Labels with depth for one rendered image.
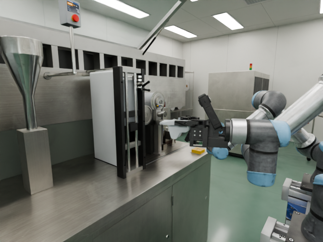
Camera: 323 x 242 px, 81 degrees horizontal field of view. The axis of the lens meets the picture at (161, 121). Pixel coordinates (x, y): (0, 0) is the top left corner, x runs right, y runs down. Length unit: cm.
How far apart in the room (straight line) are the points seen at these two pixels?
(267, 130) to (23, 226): 81
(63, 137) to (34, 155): 36
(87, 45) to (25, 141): 72
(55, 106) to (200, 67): 534
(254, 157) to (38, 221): 73
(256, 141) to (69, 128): 105
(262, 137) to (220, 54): 547
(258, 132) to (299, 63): 499
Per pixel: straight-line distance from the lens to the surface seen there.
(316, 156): 137
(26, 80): 93
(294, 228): 97
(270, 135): 59
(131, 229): 96
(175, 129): 59
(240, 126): 58
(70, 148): 133
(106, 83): 111
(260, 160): 61
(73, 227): 76
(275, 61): 560
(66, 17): 98
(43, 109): 123
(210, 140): 59
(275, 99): 112
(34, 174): 99
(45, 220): 83
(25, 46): 92
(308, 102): 75
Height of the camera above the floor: 134
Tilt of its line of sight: 10 degrees down
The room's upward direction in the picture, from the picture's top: straight up
